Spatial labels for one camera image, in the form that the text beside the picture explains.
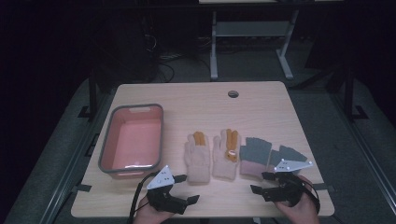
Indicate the pink basin with grey rim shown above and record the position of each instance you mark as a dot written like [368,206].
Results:
[130,146]

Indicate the beige orange glove with patch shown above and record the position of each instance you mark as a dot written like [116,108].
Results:
[222,161]

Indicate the grey pink fingerless glove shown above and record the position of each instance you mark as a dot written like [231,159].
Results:
[255,149]
[289,152]

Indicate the person's right hand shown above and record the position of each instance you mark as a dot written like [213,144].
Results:
[303,211]

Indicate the black metal stand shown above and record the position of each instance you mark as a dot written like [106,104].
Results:
[348,93]
[92,93]

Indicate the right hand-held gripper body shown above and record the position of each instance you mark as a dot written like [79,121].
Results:
[289,189]

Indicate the black tape strip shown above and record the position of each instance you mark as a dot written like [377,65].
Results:
[81,188]
[323,187]

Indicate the white metal desk frame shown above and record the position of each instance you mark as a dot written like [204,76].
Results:
[249,28]

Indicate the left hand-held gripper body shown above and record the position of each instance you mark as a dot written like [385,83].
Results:
[160,180]

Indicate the beige orange knit glove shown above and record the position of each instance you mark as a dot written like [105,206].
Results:
[197,158]

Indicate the person's left hand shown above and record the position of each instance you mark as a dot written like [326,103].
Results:
[149,215]

